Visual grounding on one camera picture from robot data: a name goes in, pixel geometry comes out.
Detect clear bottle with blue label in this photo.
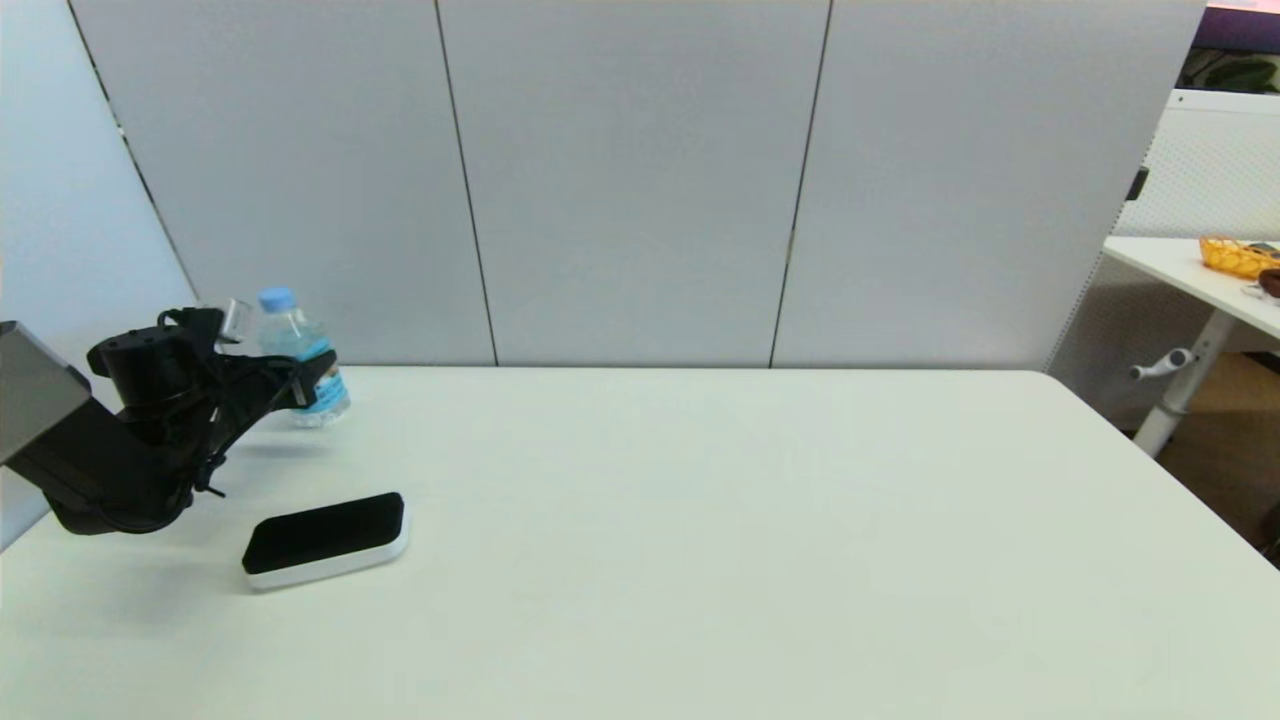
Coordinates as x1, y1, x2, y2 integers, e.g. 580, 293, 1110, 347
256, 286, 353, 430

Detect black eraser with white base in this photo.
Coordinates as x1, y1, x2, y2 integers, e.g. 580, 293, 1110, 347
240, 490, 411, 592

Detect white side table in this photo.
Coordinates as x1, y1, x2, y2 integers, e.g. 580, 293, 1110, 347
1103, 236, 1280, 342

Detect white side table leg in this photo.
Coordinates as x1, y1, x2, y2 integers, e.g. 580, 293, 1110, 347
1132, 309, 1234, 460

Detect white pegboard panel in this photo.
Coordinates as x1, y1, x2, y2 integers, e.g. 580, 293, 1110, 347
1044, 88, 1280, 433

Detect green plant leaves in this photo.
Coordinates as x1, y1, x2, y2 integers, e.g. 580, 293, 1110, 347
1178, 50, 1280, 95

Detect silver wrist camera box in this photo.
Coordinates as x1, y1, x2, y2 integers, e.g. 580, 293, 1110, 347
217, 297, 257, 347

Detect grey table crank handle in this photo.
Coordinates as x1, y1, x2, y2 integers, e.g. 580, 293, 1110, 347
1127, 348, 1198, 383

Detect yellow wire basket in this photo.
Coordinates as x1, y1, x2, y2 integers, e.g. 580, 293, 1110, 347
1198, 235, 1280, 281

